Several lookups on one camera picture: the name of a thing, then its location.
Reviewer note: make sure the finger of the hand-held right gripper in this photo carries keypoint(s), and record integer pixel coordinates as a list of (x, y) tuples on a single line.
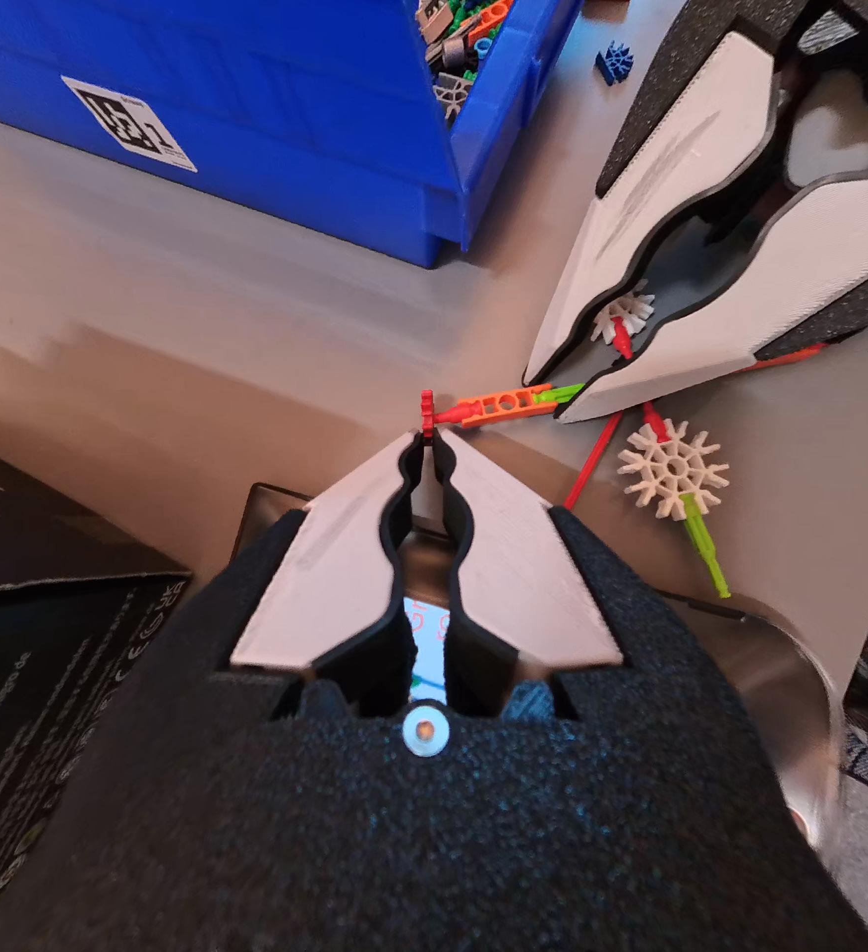
[(672, 163), (791, 282)]

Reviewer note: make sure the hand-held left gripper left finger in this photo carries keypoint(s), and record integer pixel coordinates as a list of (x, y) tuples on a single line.
[(322, 587)]

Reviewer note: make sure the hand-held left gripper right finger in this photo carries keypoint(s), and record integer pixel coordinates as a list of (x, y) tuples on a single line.
[(530, 595)]

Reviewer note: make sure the star toy rod model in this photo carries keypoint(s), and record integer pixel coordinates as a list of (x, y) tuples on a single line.
[(672, 467)]

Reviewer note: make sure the short red toy rod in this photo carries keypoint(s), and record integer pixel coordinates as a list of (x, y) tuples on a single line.
[(448, 415)]

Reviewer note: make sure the small red round toy connector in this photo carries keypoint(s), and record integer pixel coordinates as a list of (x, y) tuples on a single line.
[(428, 413)]

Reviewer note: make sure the pile of colourful toy pieces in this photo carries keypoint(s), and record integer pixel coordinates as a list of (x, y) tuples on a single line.
[(452, 52)]

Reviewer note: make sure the blue plastic bin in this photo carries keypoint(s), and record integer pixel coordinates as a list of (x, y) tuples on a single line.
[(255, 89)]

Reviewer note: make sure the small blue toy connector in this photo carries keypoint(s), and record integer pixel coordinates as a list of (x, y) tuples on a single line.
[(614, 61)]

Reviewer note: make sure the black framed tablet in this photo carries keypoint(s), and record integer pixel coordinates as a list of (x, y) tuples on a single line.
[(776, 669)]

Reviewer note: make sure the black cardboard box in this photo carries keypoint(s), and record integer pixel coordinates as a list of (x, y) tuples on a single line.
[(32, 669)]

